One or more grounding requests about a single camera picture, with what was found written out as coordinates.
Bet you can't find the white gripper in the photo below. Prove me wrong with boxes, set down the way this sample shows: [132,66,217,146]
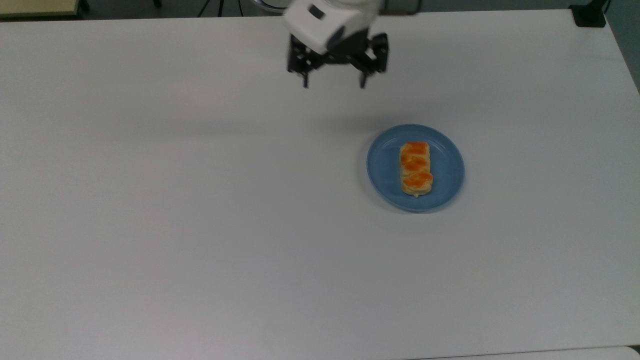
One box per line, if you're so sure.
[282,0,390,90]

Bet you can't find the orange glazed bread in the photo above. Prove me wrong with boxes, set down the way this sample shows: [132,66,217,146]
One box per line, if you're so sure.
[398,141,434,198]

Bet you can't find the black tripod legs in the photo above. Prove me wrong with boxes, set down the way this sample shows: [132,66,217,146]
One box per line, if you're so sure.
[197,0,245,18]

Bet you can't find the blue round plate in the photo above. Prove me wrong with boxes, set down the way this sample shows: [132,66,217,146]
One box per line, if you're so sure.
[366,124,466,213]

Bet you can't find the black table clamp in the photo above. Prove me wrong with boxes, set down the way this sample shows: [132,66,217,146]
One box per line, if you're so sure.
[569,0,612,28]

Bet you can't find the wooden furniture piece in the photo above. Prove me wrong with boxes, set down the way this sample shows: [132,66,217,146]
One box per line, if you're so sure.
[0,0,91,20]

